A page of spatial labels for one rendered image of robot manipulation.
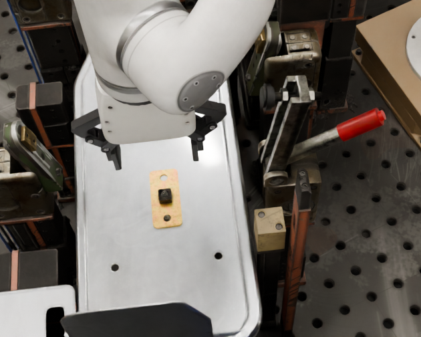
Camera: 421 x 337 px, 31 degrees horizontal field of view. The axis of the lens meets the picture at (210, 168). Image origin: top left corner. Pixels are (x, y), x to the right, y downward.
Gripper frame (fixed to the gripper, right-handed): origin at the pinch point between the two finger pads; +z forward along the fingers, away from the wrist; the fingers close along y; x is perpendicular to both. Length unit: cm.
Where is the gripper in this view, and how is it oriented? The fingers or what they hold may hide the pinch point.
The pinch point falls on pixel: (156, 151)
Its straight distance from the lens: 89.5
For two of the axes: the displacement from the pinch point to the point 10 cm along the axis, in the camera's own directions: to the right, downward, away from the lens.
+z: 0.5, 4.9, 8.7
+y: -9.9, 1.1, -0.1
